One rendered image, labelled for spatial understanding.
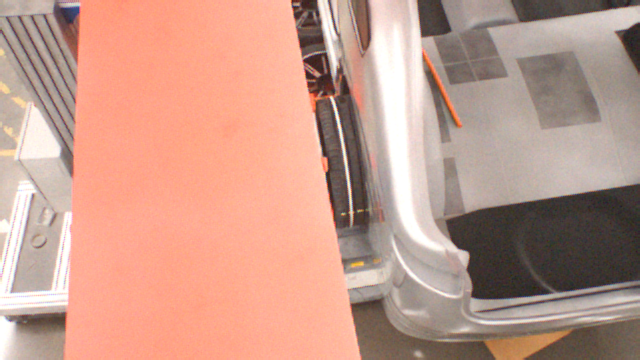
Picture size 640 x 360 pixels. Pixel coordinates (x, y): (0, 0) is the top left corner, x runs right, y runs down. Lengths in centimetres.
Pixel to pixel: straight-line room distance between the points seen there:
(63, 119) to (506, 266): 205
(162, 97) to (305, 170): 19
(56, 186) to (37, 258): 88
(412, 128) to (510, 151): 101
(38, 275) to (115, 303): 373
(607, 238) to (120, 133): 299
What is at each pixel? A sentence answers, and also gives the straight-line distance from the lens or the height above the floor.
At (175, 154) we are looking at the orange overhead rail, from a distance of 75.
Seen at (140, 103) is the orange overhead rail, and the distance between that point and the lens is 80.
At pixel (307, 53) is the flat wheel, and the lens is 460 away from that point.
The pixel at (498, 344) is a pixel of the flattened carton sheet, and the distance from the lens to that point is 414.
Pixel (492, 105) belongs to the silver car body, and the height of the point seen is 104.
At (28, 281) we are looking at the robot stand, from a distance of 441.
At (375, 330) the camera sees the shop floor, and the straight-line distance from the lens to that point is 411.
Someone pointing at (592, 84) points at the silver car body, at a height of 104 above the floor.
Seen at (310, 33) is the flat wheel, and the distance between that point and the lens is 472.
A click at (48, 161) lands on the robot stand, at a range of 349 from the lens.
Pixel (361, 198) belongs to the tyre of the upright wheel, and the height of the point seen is 97.
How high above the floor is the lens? 381
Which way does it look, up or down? 56 degrees down
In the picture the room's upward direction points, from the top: 5 degrees counter-clockwise
